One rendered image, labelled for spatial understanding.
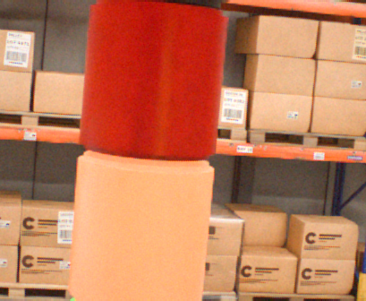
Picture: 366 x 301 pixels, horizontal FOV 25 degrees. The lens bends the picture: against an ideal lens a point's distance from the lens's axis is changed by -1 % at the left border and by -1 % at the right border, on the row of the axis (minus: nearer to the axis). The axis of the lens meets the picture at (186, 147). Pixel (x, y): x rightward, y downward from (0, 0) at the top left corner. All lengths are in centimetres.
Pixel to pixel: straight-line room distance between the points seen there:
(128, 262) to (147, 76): 6
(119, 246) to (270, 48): 780
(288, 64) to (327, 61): 39
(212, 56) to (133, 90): 3
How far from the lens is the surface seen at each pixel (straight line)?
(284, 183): 961
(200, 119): 29
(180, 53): 28
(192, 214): 29
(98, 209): 29
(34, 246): 797
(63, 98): 775
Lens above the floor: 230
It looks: 6 degrees down
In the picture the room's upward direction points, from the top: 5 degrees clockwise
